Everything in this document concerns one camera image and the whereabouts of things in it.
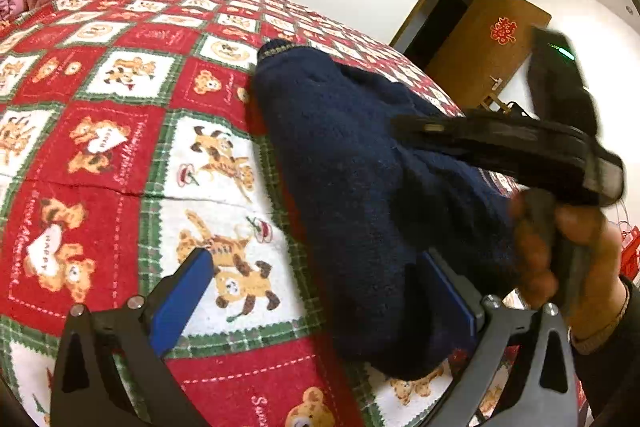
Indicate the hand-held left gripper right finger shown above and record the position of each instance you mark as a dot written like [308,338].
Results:
[450,302]

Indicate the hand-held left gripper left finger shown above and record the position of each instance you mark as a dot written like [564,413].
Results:
[180,302]

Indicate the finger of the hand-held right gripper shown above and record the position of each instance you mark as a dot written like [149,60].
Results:
[500,147]

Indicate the navy knitted sweater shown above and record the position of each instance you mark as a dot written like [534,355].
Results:
[350,207]

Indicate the person's right forearm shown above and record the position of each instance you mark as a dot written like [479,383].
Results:
[612,372]

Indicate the person's right hand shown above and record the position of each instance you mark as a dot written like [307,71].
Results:
[595,267]

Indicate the red door decoration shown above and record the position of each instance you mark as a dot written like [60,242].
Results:
[504,31]

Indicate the brown wooden door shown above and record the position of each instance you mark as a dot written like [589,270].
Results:
[475,62]

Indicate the red paper ornament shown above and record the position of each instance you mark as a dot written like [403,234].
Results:
[631,249]

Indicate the red checkered bear-print blanket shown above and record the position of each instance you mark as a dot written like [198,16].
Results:
[100,107]

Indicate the dark door frame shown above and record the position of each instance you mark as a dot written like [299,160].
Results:
[430,12]

